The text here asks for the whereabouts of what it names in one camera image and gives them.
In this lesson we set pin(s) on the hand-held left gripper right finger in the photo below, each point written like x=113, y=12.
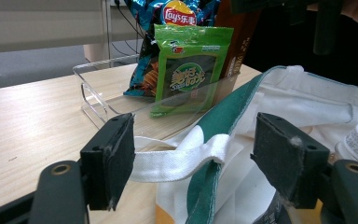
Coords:
x=289, y=161

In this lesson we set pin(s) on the blue potato chip bag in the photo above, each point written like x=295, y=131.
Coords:
x=146, y=74

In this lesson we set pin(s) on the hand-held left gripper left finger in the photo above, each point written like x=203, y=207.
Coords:
x=112, y=161

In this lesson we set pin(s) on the light wooden desk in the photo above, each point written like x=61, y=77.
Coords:
x=43, y=25

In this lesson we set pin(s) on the white canvas tote bag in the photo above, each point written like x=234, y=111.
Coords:
x=292, y=96

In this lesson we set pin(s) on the clear plastic container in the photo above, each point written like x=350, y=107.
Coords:
x=99, y=93

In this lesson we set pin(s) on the black curtain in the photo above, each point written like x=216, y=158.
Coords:
x=292, y=56

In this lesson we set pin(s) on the green snack packet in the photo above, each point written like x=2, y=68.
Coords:
x=189, y=62

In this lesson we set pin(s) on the brown box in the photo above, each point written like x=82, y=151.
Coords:
x=237, y=40

